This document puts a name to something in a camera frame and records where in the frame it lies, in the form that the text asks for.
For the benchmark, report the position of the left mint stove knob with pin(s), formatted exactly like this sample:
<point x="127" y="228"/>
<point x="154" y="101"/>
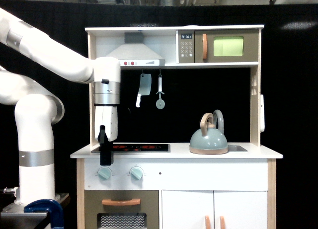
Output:
<point x="104" y="173"/>

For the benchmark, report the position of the toy microwave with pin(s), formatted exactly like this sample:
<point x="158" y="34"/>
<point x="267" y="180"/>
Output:
<point x="218" y="46"/>

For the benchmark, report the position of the left white cabinet door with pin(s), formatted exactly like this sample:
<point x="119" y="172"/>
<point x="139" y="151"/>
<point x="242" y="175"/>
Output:
<point x="187" y="209"/>

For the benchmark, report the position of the toy pizza cutter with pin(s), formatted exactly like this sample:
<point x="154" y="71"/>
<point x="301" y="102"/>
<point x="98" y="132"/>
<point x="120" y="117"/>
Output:
<point x="160" y="104"/>

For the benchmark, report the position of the wooden toy kitchen frame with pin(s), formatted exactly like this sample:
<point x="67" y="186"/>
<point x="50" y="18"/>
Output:
<point x="181" y="170"/>

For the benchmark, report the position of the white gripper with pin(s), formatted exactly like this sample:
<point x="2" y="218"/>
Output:
<point x="106" y="129"/>

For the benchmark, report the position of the toy oven door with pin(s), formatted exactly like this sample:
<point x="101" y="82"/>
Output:
<point x="121" y="209"/>

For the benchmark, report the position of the grey-green toy teapot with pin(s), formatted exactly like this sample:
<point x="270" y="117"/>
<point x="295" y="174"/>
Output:
<point x="208" y="140"/>

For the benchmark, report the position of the right white cabinet door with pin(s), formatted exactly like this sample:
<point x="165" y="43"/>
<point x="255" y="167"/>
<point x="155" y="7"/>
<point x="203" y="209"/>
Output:
<point x="240" y="209"/>

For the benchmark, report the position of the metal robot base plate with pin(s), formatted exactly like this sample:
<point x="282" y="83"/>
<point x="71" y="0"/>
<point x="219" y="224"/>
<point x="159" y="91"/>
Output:
<point x="15" y="209"/>

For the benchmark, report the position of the white side-mounted toy phone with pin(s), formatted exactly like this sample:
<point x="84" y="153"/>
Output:
<point x="262" y="117"/>

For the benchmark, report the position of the black toy stove top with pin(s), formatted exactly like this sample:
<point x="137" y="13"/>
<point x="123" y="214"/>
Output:
<point x="140" y="148"/>

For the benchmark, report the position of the toy cleaver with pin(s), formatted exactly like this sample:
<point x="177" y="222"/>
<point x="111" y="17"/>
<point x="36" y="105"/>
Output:
<point x="144" y="88"/>

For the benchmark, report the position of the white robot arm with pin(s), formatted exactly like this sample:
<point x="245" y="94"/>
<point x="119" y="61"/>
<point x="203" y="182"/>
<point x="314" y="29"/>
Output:
<point x="37" y="109"/>

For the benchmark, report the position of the grey toy sink basin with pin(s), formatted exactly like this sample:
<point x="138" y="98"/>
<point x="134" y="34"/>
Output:
<point x="236" y="148"/>

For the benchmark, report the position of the white cabinet door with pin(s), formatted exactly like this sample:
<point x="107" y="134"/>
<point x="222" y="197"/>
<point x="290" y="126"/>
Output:
<point x="240" y="209"/>
<point x="187" y="209"/>

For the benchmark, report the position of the grey toy faucet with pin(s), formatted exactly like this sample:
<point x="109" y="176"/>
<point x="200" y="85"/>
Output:
<point x="218" y="120"/>

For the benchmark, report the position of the right mint stove knob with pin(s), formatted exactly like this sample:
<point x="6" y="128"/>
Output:
<point x="136" y="173"/>

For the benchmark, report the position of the blue C-clamp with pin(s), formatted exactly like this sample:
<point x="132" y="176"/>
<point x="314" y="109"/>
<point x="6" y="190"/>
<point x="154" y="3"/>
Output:
<point x="50" y="206"/>

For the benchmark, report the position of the toy range hood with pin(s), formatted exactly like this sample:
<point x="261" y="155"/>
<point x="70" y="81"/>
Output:
<point x="134" y="53"/>

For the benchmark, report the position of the mint stove knob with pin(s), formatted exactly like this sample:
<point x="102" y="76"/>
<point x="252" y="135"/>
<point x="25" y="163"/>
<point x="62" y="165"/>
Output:
<point x="104" y="173"/>
<point x="136" y="173"/>

